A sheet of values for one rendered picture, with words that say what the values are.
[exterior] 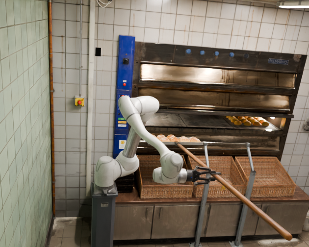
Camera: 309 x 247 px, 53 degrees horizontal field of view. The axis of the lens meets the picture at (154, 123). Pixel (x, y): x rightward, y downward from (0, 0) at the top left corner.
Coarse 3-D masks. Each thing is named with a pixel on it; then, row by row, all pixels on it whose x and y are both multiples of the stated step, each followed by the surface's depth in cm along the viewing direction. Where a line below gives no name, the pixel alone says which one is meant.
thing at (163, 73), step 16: (144, 64) 325; (160, 64) 328; (144, 80) 323; (160, 80) 326; (176, 80) 331; (192, 80) 335; (208, 80) 338; (224, 80) 341; (240, 80) 345; (256, 80) 348; (272, 80) 352; (288, 80) 355
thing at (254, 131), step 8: (152, 128) 349; (160, 128) 350; (168, 128) 352; (176, 128) 353; (184, 128) 355; (192, 128) 357; (200, 128) 359; (208, 128) 362; (216, 128) 364; (224, 128) 367; (232, 128) 370; (240, 128) 372
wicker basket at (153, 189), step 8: (144, 160) 355; (152, 160) 357; (184, 160) 356; (144, 168) 356; (152, 168) 358; (184, 168) 355; (136, 176) 351; (144, 176) 357; (152, 176) 358; (144, 184) 345; (152, 184) 347; (168, 184) 350; (176, 184) 351; (184, 184) 352; (192, 184) 326; (144, 192) 330; (152, 192) 332; (160, 192) 321; (168, 192) 334; (176, 192) 336; (184, 192) 337
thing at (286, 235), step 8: (216, 176) 199; (224, 184) 186; (232, 192) 175; (248, 200) 160; (256, 208) 151; (264, 216) 143; (272, 224) 136; (280, 232) 130; (288, 232) 128; (288, 240) 126
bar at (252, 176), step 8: (208, 144) 324; (216, 144) 326; (224, 144) 327; (232, 144) 329; (240, 144) 330; (248, 144) 331; (248, 152) 330; (208, 176) 311; (208, 184) 314; (248, 184) 325; (248, 192) 326; (200, 208) 327; (200, 216) 327; (200, 224) 330; (240, 224) 340; (200, 232) 334; (240, 232) 343
